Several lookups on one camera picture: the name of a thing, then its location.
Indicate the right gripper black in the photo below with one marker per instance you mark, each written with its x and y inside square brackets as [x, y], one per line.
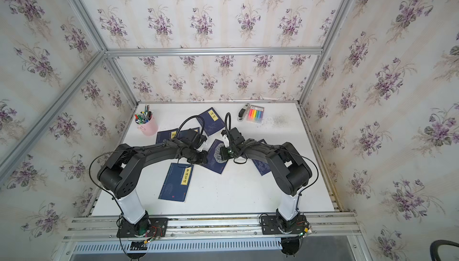
[224, 155]

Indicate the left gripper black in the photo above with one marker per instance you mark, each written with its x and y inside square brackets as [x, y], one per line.
[204, 156]

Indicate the grey striped cleaning cloth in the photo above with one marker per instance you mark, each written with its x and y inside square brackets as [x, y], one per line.
[217, 159]

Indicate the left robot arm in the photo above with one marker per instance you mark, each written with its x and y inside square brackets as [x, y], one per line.
[122, 171]

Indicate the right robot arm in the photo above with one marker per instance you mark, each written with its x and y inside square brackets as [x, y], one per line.
[290, 170]

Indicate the grey black stapler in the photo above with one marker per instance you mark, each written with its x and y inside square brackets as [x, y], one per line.
[243, 112]

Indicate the clear box of highlighters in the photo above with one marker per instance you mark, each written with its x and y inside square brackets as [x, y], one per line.
[255, 114]

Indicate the pink pen cup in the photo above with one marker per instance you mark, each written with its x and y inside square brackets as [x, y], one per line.
[145, 121]

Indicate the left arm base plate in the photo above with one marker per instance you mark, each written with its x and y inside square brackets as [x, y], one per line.
[152, 227]

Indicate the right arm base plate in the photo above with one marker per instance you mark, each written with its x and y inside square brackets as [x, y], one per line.
[275, 225]

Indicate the aluminium rail frame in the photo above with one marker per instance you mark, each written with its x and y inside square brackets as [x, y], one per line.
[203, 233]

